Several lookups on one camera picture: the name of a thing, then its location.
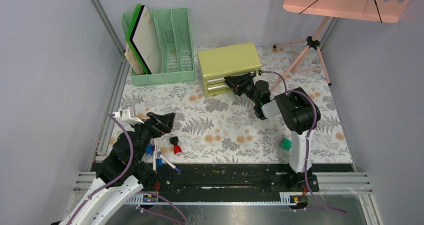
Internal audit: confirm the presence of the white red marker pen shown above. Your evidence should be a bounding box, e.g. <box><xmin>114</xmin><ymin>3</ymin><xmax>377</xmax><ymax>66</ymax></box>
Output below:
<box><xmin>152</xmin><ymin>139</ymin><xmax>159</xmax><ymax>172</ymax></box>

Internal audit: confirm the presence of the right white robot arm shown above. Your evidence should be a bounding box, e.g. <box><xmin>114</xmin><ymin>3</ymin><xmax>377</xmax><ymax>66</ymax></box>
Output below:
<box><xmin>224</xmin><ymin>73</ymin><xmax>321</xmax><ymax>191</ymax></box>

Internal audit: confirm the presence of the white blue marker pen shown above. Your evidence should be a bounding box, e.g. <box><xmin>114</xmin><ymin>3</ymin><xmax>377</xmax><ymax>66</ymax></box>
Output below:
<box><xmin>159</xmin><ymin>154</ymin><xmax>182</xmax><ymax>173</ymax></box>

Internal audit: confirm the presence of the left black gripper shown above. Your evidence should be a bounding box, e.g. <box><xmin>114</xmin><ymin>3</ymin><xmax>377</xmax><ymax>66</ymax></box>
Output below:
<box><xmin>130</xmin><ymin>111</ymin><xmax>176</xmax><ymax>163</ymax></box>

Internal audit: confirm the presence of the small blue cap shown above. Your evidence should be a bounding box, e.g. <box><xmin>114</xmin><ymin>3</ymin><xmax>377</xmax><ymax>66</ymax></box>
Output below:
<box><xmin>145</xmin><ymin>144</ymin><xmax>154</xmax><ymax>156</ymax></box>

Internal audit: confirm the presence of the aluminium rail frame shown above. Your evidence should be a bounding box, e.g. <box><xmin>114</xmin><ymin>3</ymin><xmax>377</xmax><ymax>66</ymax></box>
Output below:
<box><xmin>67</xmin><ymin>0</ymin><xmax>133</xmax><ymax>225</ymax></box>

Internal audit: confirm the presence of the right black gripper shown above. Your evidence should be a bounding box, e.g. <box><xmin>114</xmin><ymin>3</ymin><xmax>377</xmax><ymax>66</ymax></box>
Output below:
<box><xmin>224</xmin><ymin>72</ymin><xmax>260</xmax><ymax>105</ymax></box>

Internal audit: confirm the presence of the yellow-green drawer cabinet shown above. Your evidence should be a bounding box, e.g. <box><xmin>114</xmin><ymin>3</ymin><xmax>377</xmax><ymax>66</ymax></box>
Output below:
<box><xmin>197</xmin><ymin>42</ymin><xmax>262</xmax><ymax>98</ymax></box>

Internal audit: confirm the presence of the green cube block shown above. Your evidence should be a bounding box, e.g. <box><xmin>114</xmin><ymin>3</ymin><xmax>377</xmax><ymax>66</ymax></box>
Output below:
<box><xmin>280</xmin><ymin>138</ymin><xmax>292</xmax><ymax>150</ymax></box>

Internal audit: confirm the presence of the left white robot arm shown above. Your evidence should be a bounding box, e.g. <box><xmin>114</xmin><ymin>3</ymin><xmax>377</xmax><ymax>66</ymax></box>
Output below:
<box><xmin>57</xmin><ymin>108</ymin><xmax>176</xmax><ymax>225</ymax></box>

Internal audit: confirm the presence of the red black stamp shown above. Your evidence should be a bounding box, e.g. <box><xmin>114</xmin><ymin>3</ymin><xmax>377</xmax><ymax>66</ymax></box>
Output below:
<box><xmin>169</xmin><ymin>136</ymin><xmax>182</xmax><ymax>155</ymax></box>

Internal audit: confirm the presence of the green Treehouse book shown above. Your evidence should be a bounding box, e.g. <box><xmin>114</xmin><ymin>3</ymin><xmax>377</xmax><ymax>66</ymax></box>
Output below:
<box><xmin>124</xmin><ymin>49</ymin><xmax>141</xmax><ymax>75</ymax></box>

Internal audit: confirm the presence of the purple cartoon book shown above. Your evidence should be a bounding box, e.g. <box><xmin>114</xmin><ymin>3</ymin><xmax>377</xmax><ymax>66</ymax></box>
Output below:
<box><xmin>124</xmin><ymin>44</ymin><xmax>145</xmax><ymax>76</ymax></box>

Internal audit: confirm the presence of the white perforated board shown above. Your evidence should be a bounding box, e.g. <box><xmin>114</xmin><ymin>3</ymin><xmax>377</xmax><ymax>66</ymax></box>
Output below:
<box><xmin>133</xmin><ymin>5</ymin><xmax>162</xmax><ymax>74</ymax></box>

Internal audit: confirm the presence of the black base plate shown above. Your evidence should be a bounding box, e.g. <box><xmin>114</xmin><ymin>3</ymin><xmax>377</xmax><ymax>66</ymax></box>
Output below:
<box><xmin>91</xmin><ymin>162</ymin><xmax>355</xmax><ymax>204</ymax></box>

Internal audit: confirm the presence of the green clip file folder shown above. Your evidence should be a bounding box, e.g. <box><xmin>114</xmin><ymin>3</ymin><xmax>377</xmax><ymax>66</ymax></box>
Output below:
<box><xmin>125</xmin><ymin>3</ymin><xmax>151</xmax><ymax>75</ymax></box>

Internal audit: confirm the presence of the pink music stand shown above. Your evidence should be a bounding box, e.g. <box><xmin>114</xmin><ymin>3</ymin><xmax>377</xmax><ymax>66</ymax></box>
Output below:
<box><xmin>283</xmin><ymin>0</ymin><xmax>424</xmax><ymax>98</ymax></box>

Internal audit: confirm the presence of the mint green file organizer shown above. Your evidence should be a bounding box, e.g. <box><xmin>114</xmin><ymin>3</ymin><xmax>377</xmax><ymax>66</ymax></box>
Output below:
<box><xmin>121</xmin><ymin>6</ymin><xmax>196</xmax><ymax>87</ymax></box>

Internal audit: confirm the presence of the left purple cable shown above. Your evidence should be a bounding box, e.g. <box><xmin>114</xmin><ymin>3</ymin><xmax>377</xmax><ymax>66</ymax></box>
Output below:
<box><xmin>64</xmin><ymin>114</ymin><xmax>135</xmax><ymax>225</ymax></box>

